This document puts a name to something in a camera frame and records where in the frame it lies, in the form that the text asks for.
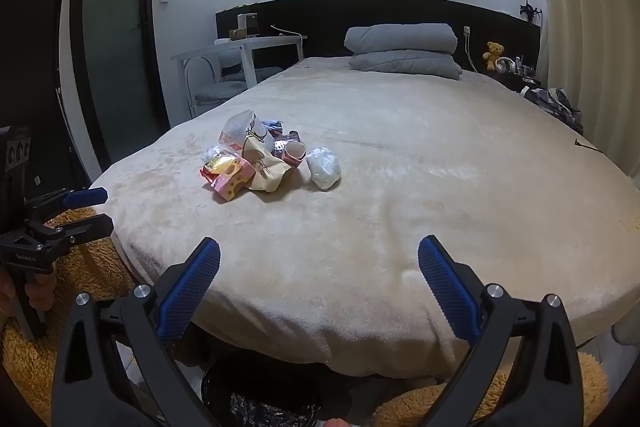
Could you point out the black headboard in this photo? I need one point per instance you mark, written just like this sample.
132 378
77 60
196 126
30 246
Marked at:
310 17

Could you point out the glass door black frame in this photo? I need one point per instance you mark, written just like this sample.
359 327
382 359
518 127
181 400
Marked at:
115 7

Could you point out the white headphones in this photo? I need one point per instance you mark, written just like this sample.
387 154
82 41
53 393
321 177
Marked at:
502 66

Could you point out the plaid clothes pile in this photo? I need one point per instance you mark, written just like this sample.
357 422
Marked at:
557 104

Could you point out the folded grey quilt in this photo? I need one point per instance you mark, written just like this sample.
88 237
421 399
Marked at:
400 38

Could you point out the black wardrobe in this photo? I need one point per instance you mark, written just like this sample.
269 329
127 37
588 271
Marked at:
40 57

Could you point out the dark nightstand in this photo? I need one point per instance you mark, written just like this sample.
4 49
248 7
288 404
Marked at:
515 81

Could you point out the pink cheese-print box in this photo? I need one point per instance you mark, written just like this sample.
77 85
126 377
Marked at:
232 182

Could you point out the person's left hand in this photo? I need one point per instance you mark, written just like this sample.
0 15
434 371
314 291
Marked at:
40 294

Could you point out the white table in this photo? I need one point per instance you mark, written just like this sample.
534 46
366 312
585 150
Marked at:
260 41

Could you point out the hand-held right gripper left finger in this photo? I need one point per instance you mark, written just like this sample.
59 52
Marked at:
192 292

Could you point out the pink red paper cup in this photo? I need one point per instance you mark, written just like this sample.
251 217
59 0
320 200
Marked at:
295 153

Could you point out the white box appliance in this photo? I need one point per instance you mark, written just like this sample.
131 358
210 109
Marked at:
247 26

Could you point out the grey pillow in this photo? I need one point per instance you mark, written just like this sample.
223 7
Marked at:
405 64

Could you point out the yellow snack clear wrapper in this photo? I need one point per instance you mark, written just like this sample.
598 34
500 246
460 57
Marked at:
217 162

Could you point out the shaggy yellow rug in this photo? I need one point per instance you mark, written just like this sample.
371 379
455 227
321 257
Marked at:
95 267

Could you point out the black spiky ornament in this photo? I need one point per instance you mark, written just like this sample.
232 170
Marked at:
529 10

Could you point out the brown paper bag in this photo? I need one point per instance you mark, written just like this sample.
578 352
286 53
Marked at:
267 167

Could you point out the bed with beige blanket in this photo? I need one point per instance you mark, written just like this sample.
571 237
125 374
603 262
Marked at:
400 207

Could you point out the cream curtain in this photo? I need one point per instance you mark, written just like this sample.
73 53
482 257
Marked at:
590 32

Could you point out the yellow teddy bear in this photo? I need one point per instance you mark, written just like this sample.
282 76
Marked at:
492 54

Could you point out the black trash bin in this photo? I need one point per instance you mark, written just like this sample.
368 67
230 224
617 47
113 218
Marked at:
260 402

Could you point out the clear plastic bag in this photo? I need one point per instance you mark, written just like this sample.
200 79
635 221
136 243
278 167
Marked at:
240 127

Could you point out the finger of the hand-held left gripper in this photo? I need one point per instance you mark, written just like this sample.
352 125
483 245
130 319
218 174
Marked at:
85 229
85 197

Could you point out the metal chair grey cushion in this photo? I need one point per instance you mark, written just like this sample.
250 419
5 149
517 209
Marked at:
215 91

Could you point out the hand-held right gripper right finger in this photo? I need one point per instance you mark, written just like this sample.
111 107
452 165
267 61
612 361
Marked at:
442 289

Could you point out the blue snack wrapper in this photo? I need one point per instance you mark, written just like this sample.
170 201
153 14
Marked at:
272 124

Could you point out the white crumpled plastic bag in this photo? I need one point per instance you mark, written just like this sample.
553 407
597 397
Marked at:
322 169

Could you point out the dark brown snack wrapper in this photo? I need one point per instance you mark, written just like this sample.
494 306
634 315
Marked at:
287 138

